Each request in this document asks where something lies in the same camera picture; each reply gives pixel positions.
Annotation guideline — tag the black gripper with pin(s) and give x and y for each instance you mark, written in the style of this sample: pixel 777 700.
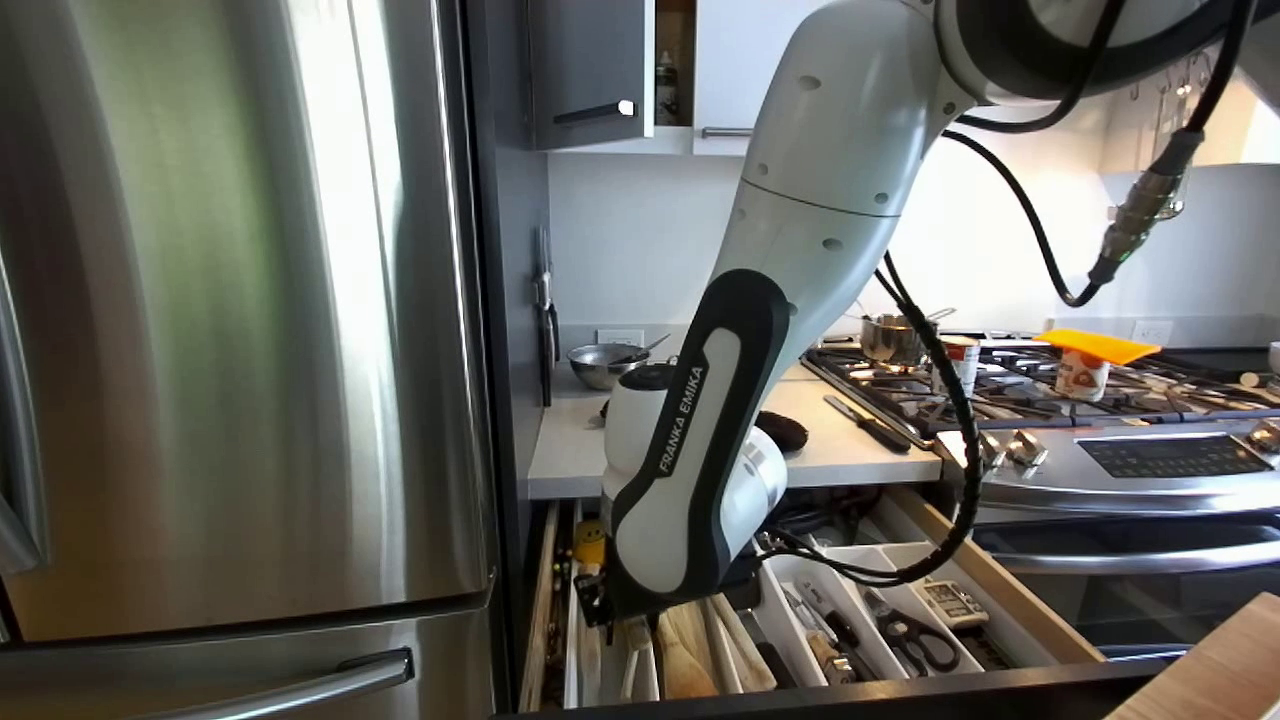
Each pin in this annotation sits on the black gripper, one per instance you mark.
pixel 602 597

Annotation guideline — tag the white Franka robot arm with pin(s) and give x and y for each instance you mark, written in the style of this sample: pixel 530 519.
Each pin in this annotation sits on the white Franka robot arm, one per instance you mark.
pixel 827 134

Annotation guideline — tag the open wooden drawer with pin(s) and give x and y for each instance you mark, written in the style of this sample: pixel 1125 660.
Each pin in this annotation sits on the open wooden drawer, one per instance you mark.
pixel 1012 585

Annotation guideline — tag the wide pale wooden turner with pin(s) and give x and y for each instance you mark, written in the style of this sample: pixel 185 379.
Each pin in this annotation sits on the wide pale wooden turner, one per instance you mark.
pixel 681 660

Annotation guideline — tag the white cutlery organizer tray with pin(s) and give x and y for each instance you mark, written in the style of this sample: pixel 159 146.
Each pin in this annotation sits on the white cutlery organizer tray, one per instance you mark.
pixel 827 585

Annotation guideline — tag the small steel bowl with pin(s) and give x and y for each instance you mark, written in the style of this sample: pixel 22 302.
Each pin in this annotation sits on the small steel bowl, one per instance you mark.
pixel 604 365

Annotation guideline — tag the black scissors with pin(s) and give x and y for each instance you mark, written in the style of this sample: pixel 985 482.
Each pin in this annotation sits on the black scissors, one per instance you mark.
pixel 926 643

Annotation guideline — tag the small grey kitchen gadget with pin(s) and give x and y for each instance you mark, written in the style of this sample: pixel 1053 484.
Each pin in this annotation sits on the small grey kitchen gadget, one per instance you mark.
pixel 952 600

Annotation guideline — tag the white red can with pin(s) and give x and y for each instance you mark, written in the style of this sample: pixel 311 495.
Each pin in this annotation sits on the white red can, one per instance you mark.
pixel 966 373

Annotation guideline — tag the stainless steel refrigerator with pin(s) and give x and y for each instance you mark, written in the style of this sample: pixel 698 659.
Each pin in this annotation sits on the stainless steel refrigerator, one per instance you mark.
pixel 203 334

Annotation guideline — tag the dark grey cabinet door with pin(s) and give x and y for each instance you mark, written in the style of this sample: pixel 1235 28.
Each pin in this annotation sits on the dark grey cabinet door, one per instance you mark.
pixel 586 52

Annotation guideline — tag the white cabinet door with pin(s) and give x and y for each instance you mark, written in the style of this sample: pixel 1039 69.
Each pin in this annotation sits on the white cabinet door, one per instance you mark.
pixel 725 66

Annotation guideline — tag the orange silicone mat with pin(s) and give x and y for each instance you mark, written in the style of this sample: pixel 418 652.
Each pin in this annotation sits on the orange silicone mat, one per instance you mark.
pixel 1103 346

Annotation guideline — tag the stainless gas stove range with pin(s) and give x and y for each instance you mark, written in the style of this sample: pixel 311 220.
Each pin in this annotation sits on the stainless gas stove range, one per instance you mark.
pixel 1145 460

